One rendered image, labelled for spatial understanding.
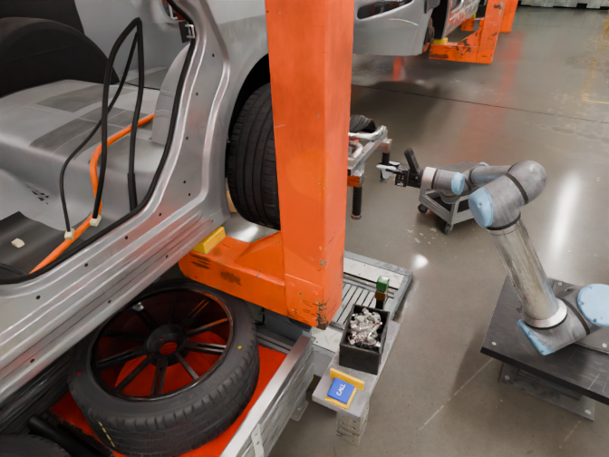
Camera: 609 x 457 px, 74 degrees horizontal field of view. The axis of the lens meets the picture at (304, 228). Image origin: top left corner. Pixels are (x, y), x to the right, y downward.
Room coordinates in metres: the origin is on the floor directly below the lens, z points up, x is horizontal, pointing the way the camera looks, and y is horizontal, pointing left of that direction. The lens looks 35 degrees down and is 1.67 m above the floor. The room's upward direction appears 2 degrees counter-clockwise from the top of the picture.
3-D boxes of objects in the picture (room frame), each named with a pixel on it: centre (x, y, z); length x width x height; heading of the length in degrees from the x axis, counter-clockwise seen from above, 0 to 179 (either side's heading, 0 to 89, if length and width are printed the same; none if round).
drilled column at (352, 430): (0.90, -0.17, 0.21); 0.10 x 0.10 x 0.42; 61
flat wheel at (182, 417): (1.00, 0.52, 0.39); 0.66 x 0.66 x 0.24
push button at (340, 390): (0.78, -0.10, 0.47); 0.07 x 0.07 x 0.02; 61
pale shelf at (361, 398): (0.93, -0.19, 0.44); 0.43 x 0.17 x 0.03; 151
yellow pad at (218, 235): (1.34, 0.42, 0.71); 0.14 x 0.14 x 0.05; 61
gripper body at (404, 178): (1.62, -0.48, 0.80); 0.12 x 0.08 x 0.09; 61
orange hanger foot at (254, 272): (1.26, 0.26, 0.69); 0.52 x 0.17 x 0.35; 61
